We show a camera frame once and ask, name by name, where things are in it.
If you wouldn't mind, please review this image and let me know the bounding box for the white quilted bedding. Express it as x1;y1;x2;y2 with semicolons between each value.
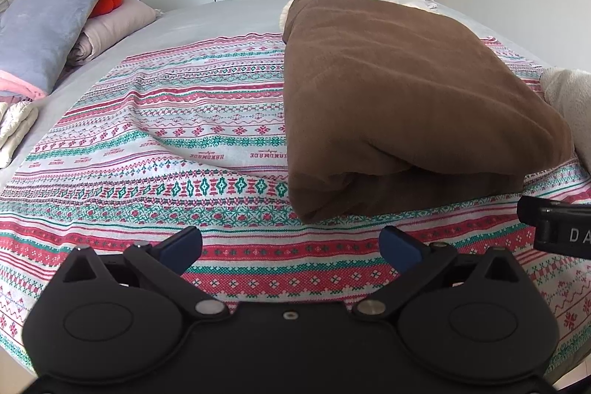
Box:
0;100;40;169

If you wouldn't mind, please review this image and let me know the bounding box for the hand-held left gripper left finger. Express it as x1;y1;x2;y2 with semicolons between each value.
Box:
61;226;232;322

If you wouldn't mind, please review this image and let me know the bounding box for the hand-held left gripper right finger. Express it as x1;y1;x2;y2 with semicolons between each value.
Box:
351;225;526;323

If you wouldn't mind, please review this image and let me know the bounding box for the pale pink pillow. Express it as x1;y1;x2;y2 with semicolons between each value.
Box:
66;0;158;68

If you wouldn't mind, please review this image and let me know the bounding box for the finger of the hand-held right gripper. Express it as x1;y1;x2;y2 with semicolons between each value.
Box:
516;194;591;225

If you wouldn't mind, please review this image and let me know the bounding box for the orange plush toy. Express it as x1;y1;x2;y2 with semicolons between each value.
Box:
87;0;126;19

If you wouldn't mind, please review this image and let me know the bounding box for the brown fleece-lined garment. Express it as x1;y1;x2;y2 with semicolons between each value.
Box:
279;0;575;225

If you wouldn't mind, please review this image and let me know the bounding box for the pink green patterned blanket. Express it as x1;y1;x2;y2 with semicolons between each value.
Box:
0;31;591;378

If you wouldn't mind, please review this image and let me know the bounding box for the cream fleece garment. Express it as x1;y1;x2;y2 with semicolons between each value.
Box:
539;67;591;175

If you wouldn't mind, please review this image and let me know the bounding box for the grey blue pillow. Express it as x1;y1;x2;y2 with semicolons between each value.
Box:
0;0;136;100

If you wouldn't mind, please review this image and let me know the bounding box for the bed with grey sheet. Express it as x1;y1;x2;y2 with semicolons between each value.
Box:
0;0;591;386

